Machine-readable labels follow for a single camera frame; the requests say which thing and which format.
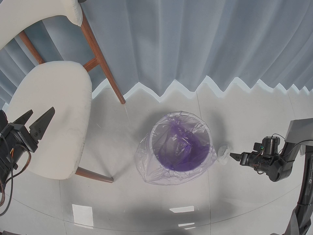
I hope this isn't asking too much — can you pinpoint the blue-grey curtain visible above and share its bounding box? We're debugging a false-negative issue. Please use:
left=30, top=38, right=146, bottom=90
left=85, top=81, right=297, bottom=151
left=0, top=0, right=313, bottom=110

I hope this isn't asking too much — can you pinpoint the white trash bin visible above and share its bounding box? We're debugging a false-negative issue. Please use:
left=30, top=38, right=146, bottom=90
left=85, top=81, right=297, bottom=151
left=150, top=112, right=211, bottom=172

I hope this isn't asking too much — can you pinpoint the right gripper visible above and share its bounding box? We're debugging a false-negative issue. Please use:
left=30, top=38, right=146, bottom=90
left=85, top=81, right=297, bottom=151
left=240, top=151, right=258, bottom=167

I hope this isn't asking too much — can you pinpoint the crumpled white paper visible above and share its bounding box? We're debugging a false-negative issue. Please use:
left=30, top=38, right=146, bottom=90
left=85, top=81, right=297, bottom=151
left=218, top=144, right=232, bottom=165

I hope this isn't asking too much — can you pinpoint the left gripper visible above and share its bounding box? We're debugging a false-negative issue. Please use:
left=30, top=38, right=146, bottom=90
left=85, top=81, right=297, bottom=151
left=0, top=107, right=56, bottom=172

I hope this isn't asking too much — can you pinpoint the purple plastic bag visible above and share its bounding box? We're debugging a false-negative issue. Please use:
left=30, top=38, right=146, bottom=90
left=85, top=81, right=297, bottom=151
left=134, top=110, right=218, bottom=186

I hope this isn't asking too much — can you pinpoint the cream padded wooden chair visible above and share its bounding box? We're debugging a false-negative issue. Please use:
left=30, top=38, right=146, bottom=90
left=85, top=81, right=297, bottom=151
left=0, top=0, right=126, bottom=184

